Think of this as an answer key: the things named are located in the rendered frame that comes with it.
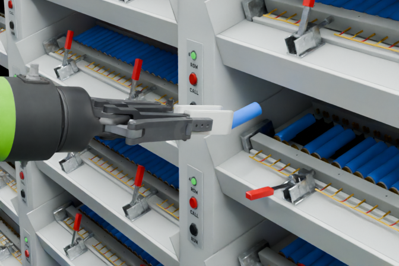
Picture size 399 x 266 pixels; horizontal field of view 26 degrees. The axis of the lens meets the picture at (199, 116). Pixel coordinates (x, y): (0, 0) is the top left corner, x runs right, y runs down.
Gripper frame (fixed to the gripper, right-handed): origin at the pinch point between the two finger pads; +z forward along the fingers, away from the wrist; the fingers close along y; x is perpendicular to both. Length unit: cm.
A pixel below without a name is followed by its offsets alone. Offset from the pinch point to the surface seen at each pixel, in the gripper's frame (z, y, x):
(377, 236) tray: 11.8, -21.3, 7.8
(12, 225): 24, 117, 61
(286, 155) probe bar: 12.9, -1.7, 4.4
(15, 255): 21, 104, 63
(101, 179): 15, 53, 26
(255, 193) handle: 4.0, -7.8, 7.1
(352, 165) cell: 16.3, -10.6, 3.0
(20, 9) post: 6, 79, -2
